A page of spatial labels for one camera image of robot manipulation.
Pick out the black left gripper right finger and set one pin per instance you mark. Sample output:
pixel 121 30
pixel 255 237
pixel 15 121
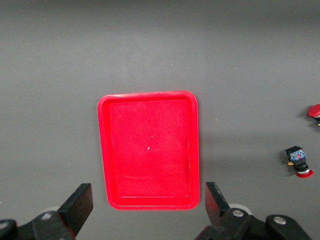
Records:
pixel 220 220

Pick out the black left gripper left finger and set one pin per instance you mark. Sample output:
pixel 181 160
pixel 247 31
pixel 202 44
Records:
pixel 72 212

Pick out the red mushroom push button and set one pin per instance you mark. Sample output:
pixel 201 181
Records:
pixel 296 156
pixel 314 111

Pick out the red plastic tray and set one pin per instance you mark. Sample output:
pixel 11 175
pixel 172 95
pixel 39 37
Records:
pixel 150 150

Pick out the dark grey table mat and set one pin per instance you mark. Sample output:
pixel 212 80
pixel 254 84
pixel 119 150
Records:
pixel 50 75

